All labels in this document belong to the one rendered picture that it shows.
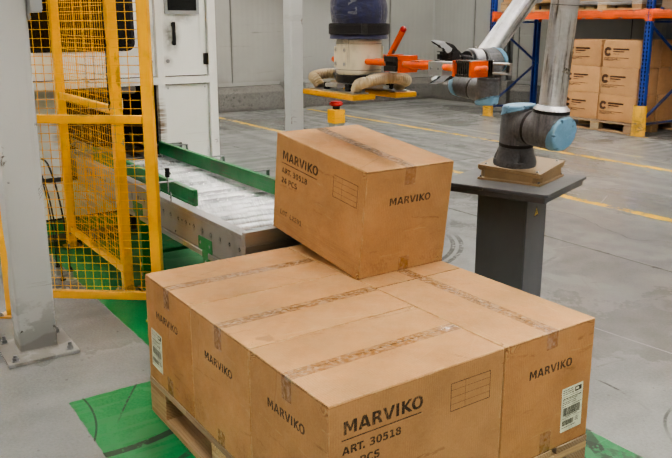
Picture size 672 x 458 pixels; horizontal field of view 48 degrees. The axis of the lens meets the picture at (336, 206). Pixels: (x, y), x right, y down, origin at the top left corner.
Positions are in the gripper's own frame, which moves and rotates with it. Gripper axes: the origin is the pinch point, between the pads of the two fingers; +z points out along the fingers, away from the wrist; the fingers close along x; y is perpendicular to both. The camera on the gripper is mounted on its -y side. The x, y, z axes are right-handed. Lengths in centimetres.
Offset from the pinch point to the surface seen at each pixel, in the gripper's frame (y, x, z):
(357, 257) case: -2, -67, 34
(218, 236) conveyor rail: 79, -76, 49
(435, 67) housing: -21.2, -0.2, 17.0
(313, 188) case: 26, -47, 34
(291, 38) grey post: 338, 1, -143
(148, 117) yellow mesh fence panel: 131, -29, 58
